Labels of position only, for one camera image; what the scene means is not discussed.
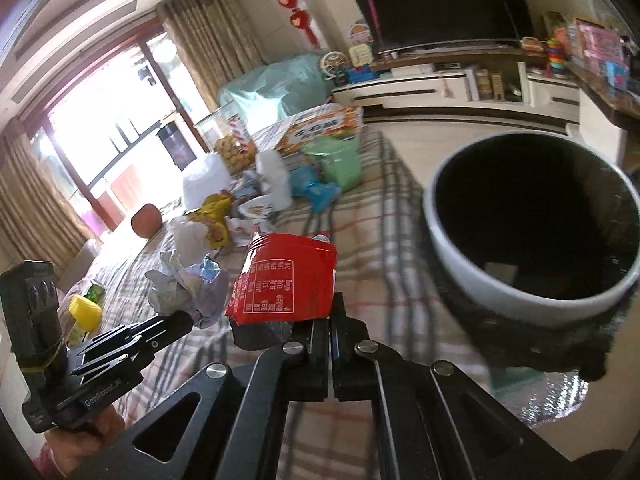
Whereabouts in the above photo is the white paper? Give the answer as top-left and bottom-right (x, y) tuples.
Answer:
(145, 216), (230, 330)

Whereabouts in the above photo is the yellow snack wrapper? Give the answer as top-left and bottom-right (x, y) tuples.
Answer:
(186, 190), (232, 249)

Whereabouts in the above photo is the red paper box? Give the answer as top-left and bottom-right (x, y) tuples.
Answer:
(226, 232), (337, 325)

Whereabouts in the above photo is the blue plastic bag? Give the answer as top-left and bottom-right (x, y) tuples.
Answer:
(288, 166), (342, 212)

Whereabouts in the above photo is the round black white trash bin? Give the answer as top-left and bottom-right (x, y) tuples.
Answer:
(423, 131), (639, 382)

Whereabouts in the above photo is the person's left hand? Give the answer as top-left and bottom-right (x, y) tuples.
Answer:
(34, 405), (125, 479)

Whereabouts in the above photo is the plaid table cloth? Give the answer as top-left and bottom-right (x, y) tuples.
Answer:
(81, 117), (511, 479)

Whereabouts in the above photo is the purple thermos bottle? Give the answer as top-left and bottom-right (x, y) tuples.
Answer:
(156, 122), (196, 171)

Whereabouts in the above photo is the clear cookie jar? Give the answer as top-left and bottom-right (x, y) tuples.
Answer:
(195, 101), (257, 174)

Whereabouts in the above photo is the green tissue pack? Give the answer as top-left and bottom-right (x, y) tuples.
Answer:
(302, 136), (362, 192)

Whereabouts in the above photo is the teal covered furniture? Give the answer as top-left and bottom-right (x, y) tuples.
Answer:
(217, 53), (333, 133)

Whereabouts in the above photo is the orange picture book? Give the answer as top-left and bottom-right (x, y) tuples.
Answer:
(276, 103), (363, 154)

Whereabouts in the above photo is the beige window curtain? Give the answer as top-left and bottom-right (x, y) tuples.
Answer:
(156, 0), (265, 110)

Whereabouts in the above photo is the ferris wheel toy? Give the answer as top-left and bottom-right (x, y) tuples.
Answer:
(319, 51), (350, 86)

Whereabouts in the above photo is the marble side table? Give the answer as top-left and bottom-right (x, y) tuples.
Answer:
(566, 62), (639, 170)

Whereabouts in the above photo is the white tv cabinet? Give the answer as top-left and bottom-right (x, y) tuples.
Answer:
(332, 48), (579, 124)

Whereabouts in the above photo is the pink toy box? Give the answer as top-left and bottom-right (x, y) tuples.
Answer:
(576, 21), (625, 77)

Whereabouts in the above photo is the black flat television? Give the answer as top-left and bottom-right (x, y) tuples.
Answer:
(356, 0), (534, 53)

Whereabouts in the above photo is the rainbow stacking ring toy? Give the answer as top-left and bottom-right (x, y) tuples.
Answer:
(546, 38), (566, 76)

